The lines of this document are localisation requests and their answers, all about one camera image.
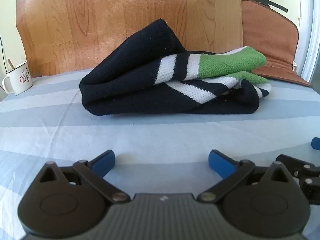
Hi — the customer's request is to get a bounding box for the black white green knitted sweater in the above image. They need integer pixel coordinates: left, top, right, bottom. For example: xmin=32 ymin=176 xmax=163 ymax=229
xmin=79 ymin=19 xmax=273 ymax=117

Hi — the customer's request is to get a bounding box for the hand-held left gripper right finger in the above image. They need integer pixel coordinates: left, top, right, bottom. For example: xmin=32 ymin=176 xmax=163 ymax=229
xmin=197 ymin=149 xmax=294 ymax=204

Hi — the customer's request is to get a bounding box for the wood-pattern vinyl sheet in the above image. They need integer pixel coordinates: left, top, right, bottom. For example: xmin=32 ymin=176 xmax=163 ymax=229
xmin=15 ymin=0 xmax=244 ymax=78

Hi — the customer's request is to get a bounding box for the white enamel mug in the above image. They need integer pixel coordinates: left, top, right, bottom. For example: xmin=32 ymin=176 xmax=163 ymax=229
xmin=2 ymin=61 xmax=33 ymax=95

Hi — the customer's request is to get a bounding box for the brown seat mat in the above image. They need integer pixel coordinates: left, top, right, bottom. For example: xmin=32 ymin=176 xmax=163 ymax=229
xmin=241 ymin=0 xmax=313 ymax=88

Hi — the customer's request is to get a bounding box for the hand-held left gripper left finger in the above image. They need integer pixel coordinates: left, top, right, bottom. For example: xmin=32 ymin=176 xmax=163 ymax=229
xmin=37 ymin=150 xmax=131 ymax=203

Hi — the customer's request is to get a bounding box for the white framed frosted window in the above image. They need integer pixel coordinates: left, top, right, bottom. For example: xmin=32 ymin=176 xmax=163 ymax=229
xmin=299 ymin=0 xmax=320 ymax=80

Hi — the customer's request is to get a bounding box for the blue grey striped bed sheet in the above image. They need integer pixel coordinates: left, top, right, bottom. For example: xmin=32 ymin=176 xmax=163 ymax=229
xmin=0 ymin=69 xmax=320 ymax=240

